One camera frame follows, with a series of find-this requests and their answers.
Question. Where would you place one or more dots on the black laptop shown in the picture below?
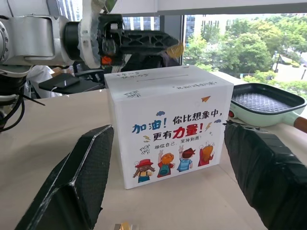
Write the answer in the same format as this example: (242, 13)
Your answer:
(60, 81)

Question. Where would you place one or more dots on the mint green grill pan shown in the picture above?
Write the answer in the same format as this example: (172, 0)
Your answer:
(261, 107)

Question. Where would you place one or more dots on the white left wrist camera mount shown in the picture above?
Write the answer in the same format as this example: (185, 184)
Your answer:
(88, 40)

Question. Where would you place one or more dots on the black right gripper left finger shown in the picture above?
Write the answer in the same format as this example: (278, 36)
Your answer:
(79, 177)

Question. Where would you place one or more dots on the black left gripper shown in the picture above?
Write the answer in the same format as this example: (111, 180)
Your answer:
(111, 40)

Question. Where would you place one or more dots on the black office chair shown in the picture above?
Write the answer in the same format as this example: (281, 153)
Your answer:
(90, 73)

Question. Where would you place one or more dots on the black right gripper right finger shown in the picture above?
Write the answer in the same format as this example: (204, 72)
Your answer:
(266, 172)

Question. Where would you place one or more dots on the gold coin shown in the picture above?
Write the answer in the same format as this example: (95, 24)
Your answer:
(175, 49)

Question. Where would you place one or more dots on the white printed box with slot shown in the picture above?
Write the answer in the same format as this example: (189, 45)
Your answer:
(168, 115)

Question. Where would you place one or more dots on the person in white shirt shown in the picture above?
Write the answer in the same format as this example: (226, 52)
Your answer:
(40, 76)

